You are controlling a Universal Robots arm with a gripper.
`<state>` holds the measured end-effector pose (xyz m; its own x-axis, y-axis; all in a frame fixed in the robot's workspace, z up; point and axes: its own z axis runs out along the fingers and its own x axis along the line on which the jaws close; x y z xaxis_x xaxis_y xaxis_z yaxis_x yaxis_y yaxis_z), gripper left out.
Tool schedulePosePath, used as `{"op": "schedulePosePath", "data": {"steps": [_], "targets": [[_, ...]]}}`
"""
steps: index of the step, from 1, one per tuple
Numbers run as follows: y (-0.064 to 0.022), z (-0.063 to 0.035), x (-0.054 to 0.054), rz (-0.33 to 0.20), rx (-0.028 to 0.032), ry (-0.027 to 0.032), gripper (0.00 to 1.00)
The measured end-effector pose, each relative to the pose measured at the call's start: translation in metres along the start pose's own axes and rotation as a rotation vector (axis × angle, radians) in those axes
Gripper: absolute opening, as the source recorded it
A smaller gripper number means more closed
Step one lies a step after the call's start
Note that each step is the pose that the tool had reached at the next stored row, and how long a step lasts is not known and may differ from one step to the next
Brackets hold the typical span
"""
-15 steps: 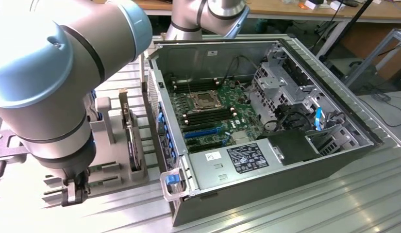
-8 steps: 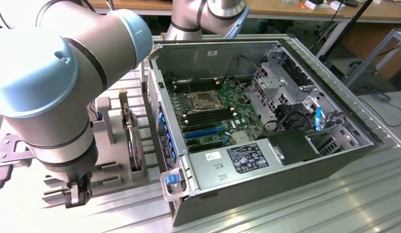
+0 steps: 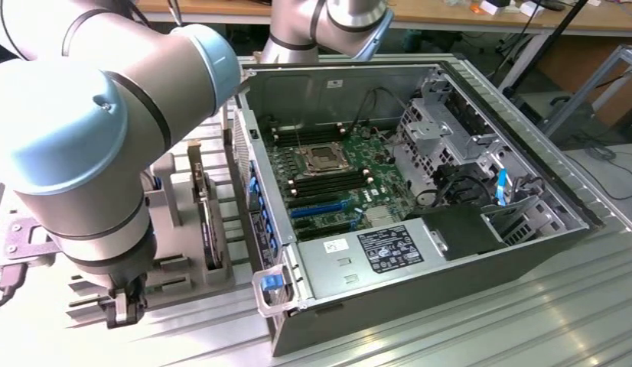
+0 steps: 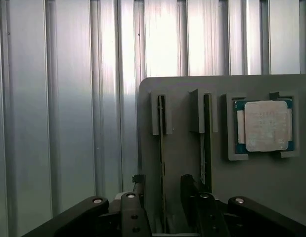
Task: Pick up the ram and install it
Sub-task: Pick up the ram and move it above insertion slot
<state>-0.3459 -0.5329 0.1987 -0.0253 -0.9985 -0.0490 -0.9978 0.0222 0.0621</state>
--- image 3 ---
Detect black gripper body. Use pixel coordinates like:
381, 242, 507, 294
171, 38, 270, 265
107, 233, 161, 297

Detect black RAM slot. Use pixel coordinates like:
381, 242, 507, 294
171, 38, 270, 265
292, 183, 374, 198
271, 123, 342, 136
272, 127, 343, 140
290, 174, 370, 189
292, 179, 372, 193
274, 131, 344, 144
288, 170, 368, 184
275, 135, 346, 148

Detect grey parts rack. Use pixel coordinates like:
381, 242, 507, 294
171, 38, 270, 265
64, 151, 244, 319

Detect black graphics card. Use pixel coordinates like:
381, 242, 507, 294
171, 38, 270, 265
185, 138, 228, 269

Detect black expansion slot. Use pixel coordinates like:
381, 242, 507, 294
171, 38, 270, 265
294, 220, 358, 239
286, 194, 343, 210

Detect blue expansion slot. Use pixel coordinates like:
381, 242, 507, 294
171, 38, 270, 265
288, 200, 348, 219

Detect silver power supply unit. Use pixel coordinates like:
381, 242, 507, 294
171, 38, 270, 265
292, 217, 450, 304

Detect metal CPU socket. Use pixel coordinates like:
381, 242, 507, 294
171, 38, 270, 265
294, 142, 348, 177

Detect silver chipset heatsink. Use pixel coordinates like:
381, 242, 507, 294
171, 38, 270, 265
364, 208, 401, 231

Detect green motherboard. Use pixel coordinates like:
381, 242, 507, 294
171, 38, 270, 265
266, 121, 417, 245

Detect open black PC case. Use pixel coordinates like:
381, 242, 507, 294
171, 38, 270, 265
223, 60, 604, 359

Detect metal disk bay cage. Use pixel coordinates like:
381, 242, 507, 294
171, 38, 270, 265
394, 68, 505, 187

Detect black box under desk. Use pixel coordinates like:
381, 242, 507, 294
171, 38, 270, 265
513, 90, 598, 151

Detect black tripod pole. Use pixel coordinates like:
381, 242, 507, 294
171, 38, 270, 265
501, 0, 585, 96

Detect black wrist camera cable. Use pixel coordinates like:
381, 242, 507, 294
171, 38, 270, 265
0, 263, 32, 313

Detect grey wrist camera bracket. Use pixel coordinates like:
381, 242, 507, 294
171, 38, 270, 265
2, 216, 60, 269

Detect clear handle with blue latch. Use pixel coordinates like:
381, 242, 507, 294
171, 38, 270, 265
250, 265, 296, 319

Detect thin black wire loop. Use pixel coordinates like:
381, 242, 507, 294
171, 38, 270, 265
356, 86, 405, 133

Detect black wire bundle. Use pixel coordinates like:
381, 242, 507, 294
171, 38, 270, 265
415, 164, 495, 209

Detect blue flat wire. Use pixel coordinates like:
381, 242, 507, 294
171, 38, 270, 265
491, 167, 513, 208

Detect wooden desk with grey frame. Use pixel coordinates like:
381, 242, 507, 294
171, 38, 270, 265
111, 0, 632, 93

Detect black floor cables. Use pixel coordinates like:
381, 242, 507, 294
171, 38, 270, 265
582, 144, 632, 200

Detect aluminium profile frame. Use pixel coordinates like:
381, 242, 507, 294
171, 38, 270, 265
544, 43, 632, 148

